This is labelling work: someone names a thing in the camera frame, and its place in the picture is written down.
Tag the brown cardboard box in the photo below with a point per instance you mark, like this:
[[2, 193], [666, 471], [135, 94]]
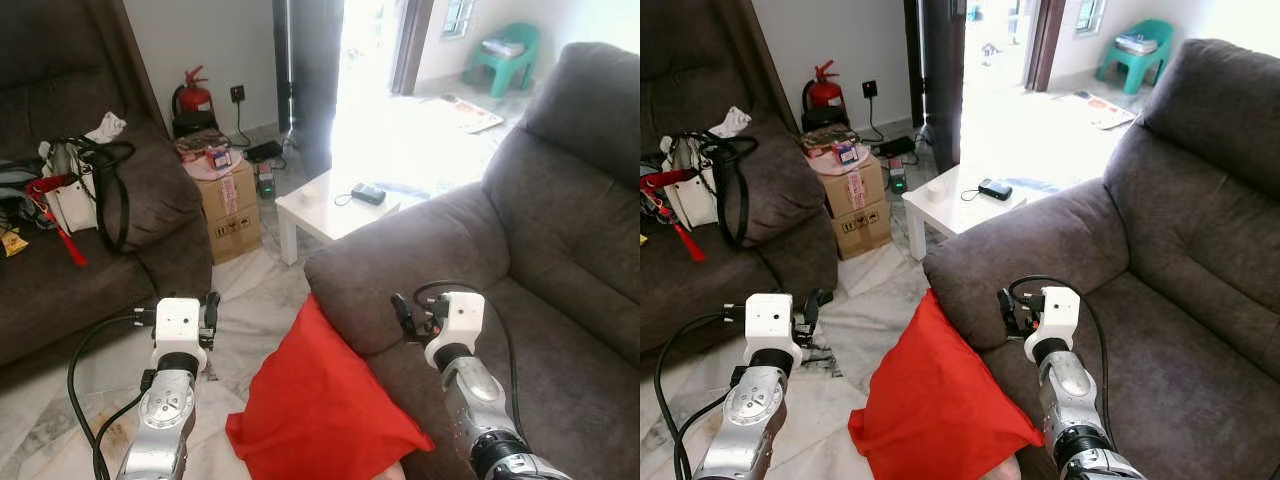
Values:
[[232, 225], [860, 220]]

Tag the green plastic chair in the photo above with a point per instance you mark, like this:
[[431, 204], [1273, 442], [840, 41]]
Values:
[[520, 62], [1152, 58]]

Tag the small black device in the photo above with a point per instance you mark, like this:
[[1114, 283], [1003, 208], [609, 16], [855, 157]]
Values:
[[368, 194], [995, 189]]

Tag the black wall socket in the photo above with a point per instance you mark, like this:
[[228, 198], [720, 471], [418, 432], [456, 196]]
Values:
[[870, 89], [238, 94]]

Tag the folded grey cloth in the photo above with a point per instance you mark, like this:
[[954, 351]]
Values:
[[503, 47], [1137, 44]]

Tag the floral patterned tin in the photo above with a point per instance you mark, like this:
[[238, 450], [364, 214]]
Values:
[[822, 138], [195, 143]]

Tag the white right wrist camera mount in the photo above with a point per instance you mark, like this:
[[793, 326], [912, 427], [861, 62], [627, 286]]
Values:
[[458, 318], [1055, 315]]

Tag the dark brown fabric sofa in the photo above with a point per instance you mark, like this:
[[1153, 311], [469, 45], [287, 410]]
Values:
[[700, 290], [60, 290]]

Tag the grey backpack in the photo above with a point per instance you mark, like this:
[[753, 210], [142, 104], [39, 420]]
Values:
[[15, 190]]

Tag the red fire extinguisher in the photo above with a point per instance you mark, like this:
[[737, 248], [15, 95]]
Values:
[[825, 93], [195, 98]]

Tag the yellow snack packet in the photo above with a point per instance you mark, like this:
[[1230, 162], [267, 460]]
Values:
[[12, 242]]

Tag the small device with green light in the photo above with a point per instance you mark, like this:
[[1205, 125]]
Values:
[[898, 177], [266, 182]]

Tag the small white cup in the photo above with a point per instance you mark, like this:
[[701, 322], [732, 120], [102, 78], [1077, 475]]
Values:
[[937, 189], [308, 190]]

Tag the brown door frame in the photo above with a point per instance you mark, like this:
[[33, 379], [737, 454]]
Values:
[[1045, 42], [412, 45]]

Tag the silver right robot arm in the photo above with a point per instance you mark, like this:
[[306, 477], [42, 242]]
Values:
[[480, 400], [1075, 400]]

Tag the white bag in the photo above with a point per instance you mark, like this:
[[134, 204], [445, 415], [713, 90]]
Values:
[[690, 195], [70, 200]]

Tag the white side table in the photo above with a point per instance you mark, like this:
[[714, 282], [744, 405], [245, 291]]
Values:
[[945, 208], [320, 212]]

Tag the red pillow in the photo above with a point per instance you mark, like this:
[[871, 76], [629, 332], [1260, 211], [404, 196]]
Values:
[[320, 400], [935, 400]]

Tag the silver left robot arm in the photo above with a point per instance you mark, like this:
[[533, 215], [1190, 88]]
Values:
[[165, 420], [750, 420]]

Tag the red item with tassel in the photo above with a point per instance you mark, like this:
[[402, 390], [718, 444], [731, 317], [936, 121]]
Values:
[[665, 180], [50, 185]]

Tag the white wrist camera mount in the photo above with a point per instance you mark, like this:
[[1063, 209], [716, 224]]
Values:
[[458, 318], [1055, 315], [768, 318], [178, 320]]

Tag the crumpled white cloth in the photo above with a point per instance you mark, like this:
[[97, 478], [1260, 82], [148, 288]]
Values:
[[733, 122], [108, 127]]

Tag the pink cloth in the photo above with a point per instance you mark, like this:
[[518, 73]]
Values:
[[200, 171], [828, 165]]

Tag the black power adapter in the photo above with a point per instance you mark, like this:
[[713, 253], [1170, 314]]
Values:
[[897, 146], [265, 151]]

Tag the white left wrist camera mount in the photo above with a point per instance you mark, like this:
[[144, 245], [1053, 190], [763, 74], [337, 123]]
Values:
[[178, 320], [768, 318]]

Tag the brown two-seat fabric sofa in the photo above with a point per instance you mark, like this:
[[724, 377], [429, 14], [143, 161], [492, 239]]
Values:
[[560, 230], [1180, 230]]

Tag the dark brown door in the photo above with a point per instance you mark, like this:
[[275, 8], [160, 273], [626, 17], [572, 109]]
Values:
[[310, 80], [940, 80]]

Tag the patterned floor mat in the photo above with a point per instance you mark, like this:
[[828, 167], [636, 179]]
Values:
[[1108, 110], [475, 115]]

